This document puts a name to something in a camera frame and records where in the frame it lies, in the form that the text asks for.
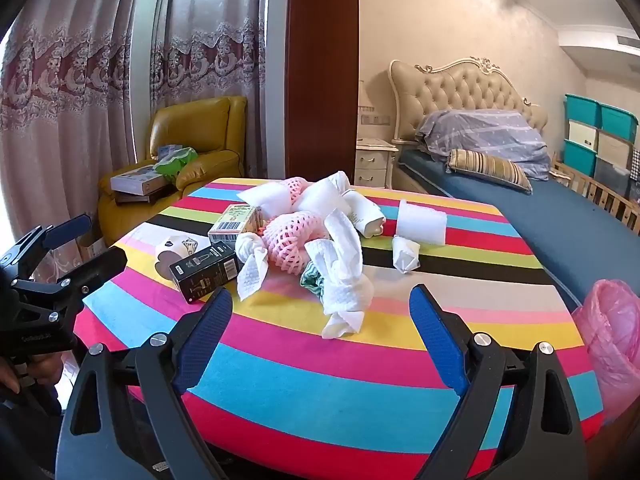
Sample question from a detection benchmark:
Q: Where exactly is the dark brown wooden panel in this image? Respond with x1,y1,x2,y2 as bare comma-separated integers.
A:
285,0,361,184

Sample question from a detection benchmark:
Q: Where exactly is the pink plastic bag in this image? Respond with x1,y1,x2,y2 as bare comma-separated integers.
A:
571,280,640,413

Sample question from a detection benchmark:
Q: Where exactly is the white foam sheet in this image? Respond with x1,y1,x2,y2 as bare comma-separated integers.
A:
397,200,448,247
295,171,352,222
236,180,296,219

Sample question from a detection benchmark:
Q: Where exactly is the cream nightstand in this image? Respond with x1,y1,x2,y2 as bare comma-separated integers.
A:
355,139,399,190

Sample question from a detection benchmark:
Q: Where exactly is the yellow leather armchair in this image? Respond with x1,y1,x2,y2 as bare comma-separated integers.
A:
96,96,249,248

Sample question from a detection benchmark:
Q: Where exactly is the white table lamp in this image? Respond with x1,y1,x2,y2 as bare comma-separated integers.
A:
357,80,377,112

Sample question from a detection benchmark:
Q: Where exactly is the cardboard box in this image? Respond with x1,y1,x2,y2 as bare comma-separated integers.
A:
77,234,107,263

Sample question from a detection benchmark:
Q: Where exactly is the striped tablecloth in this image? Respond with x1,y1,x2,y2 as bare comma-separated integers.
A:
75,176,608,467

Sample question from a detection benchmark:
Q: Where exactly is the white flat box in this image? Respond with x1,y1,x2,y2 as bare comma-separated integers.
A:
110,164,166,196

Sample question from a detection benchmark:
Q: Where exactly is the green plastic bag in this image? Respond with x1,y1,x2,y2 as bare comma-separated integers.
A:
152,146,200,184

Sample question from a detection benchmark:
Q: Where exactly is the white paper towel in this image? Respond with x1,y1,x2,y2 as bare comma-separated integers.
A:
320,272,375,339
235,232,271,302
304,209,364,291

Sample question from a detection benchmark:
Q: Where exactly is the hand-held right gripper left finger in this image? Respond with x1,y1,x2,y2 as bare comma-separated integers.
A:
56,286,235,480

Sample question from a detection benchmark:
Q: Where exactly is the person's left hand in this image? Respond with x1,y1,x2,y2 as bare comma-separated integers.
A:
0,352,65,395

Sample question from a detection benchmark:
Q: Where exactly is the pink lace curtain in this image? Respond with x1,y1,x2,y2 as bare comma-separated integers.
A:
0,0,147,242
150,0,269,181

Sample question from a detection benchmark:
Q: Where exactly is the brown flat box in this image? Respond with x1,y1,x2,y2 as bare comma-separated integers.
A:
114,185,179,206

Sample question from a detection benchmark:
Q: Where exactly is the fruit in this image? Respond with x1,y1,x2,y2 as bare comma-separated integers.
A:
281,176,312,207
262,210,315,275

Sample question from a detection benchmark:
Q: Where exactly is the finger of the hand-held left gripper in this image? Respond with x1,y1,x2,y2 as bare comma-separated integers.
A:
0,214,94,282
11,246,129,322

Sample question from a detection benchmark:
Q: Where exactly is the black printed carton box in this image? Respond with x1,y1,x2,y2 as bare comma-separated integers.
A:
169,241,240,305

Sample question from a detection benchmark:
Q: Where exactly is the white plastic bottle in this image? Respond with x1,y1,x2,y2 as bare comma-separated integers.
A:
345,190,387,240

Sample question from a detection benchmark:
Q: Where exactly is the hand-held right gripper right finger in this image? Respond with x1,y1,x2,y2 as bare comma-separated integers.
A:
409,283,587,480

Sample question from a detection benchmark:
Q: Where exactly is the small printed carton box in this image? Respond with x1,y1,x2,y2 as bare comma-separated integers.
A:
208,203,266,247

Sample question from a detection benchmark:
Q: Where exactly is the stack of plastic storage boxes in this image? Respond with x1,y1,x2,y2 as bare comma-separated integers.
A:
563,92,640,197

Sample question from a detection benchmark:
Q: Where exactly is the grey-blue folded quilt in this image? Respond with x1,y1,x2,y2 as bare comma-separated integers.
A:
415,108,552,182

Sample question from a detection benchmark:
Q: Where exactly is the cream tufted headboard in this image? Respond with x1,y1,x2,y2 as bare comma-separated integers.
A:
389,56,549,144

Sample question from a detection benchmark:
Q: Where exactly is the striped pillow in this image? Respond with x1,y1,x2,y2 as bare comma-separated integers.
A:
446,149,534,195

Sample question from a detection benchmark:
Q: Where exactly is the white plastic bag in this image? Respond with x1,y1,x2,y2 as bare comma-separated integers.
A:
391,235,421,275

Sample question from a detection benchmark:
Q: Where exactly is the green patterned wrapper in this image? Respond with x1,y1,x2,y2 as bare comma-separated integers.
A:
300,260,329,297

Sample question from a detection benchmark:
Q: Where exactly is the wooden bed rail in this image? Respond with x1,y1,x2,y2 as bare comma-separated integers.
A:
550,160,640,237

